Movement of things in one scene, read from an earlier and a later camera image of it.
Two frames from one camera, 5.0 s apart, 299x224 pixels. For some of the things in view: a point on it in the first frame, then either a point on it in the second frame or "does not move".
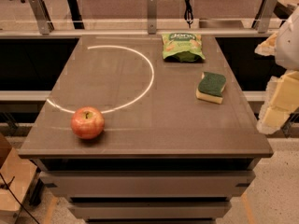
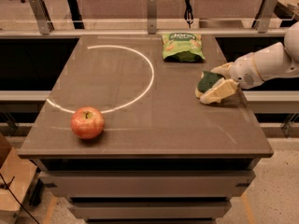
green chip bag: x=182 y=47 does not move
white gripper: x=288 y=44 to x=244 y=71
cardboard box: x=16 y=175 does not move
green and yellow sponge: x=210 y=87 does not move
